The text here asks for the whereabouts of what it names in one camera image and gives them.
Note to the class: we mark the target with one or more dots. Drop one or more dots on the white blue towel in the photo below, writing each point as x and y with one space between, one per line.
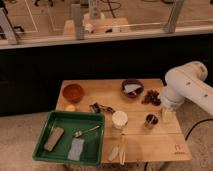
131 87

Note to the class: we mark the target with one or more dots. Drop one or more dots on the metal spoon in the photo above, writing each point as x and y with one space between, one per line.
80 133

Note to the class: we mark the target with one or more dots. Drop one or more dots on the small dark metal cup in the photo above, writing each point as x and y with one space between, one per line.
151 121

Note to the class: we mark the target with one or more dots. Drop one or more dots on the dark brown bowl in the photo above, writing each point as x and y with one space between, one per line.
133 94

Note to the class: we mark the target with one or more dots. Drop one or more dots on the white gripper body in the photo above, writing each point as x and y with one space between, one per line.
168 115

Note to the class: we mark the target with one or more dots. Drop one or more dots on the grey cloth piece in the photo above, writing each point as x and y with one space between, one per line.
76 149

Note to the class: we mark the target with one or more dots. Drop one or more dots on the red orange bowl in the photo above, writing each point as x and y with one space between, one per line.
73 93

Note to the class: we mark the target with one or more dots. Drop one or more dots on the dark dried fruit pile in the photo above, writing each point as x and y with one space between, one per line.
152 97

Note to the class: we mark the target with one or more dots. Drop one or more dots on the small yellow ball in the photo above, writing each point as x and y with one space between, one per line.
70 108

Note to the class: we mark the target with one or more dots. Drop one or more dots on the green plastic tray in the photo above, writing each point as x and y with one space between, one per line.
72 122

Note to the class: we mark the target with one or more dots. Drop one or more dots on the wooden chopsticks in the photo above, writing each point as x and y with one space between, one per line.
122 155

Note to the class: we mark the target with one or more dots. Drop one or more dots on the pale wooden spatula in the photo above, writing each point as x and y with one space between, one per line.
113 153

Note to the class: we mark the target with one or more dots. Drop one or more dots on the black binder clip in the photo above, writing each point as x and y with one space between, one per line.
98 108

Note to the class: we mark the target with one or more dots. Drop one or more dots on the grey metal post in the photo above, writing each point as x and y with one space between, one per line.
78 21

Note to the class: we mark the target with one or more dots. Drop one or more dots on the wooden stand behind glass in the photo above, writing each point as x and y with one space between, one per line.
100 26

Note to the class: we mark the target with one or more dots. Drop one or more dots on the white cup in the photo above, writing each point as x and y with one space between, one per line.
119 119

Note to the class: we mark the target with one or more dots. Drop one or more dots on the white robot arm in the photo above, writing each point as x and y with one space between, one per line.
186 82

